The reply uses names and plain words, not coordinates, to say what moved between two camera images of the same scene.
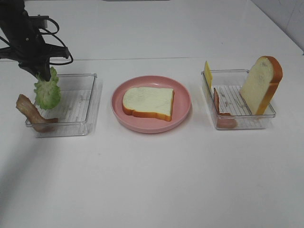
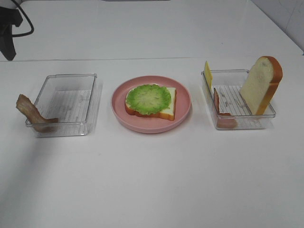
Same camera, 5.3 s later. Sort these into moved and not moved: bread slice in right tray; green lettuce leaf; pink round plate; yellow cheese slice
Moved: green lettuce leaf
Not moved: pink round plate; yellow cheese slice; bread slice in right tray
